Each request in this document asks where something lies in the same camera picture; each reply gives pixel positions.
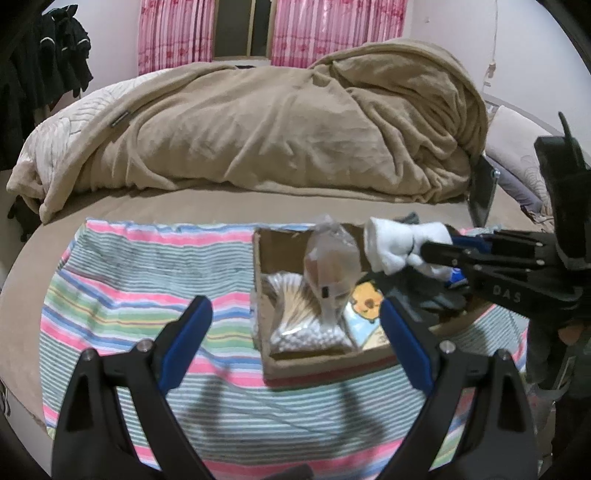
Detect white embroidered pillow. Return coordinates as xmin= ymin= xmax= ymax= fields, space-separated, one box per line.
xmin=485 ymin=106 xmax=552 ymax=212

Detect white quilt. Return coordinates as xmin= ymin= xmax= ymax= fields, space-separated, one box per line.
xmin=7 ymin=69 xmax=166 ymax=199

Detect cartoon tissue pack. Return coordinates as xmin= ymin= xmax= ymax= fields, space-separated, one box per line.
xmin=344 ymin=281 xmax=389 ymax=350

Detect beige fleece blanket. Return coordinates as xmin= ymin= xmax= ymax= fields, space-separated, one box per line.
xmin=17 ymin=38 xmax=488 ymax=223

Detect white socks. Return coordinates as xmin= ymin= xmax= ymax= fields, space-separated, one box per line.
xmin=363 ymin=217 xmax=453 ymax=282

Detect brown cardboard box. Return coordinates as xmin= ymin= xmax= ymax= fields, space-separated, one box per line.
xmin=253 ymin=228 xmax=503 ymax=388

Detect standing tablet mirror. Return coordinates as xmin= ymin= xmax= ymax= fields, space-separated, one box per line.
xmin=468 ymin=156 xmax=500 ymax=228

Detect pink curtain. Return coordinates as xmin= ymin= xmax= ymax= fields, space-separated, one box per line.
xmin=137 ymin=0 xmax=215 ymax=75
xmin=270 ymin=0 xmax=408 ymax=68

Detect clear plastic bag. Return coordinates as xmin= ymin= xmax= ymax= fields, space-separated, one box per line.
xmin=304 ymin=215 xmax=362 ymax=326

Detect grey knit gloves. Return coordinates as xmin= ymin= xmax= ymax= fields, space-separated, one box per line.
xmin=368 ymin=211 xmax=472 ymax=317

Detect cotton swab bag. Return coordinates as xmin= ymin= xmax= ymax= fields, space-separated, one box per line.
xmin=263 ymin=272 xmax=358 ymax=358

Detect pink curtain right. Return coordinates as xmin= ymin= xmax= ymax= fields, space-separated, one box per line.
xmin=270 ymin=0 xmax=408 ymax=68

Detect blue tissue pack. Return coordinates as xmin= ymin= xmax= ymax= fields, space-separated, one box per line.
xmin=447 ymin=268 xmax=469 ymax=289

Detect grey pillow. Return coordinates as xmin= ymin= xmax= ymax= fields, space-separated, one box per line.
xmin=485 ymin=155 xmax=543 ymax=214

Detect black hanging clothes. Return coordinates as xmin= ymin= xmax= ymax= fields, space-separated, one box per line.
xmin=1 ymin=4 xmax=93 ymax=137

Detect pink curtain left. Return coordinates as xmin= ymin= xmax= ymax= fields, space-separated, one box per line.
xmin=137 ymin=0 xmax=215 ymax=75

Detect striped colourful towel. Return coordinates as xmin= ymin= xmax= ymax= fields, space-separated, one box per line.
xmin=38 ymin=218 xmax=530 ymax=480

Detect window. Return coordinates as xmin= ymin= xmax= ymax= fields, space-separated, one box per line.
xmin=213 ymin=0 xmax=274 ymax=60

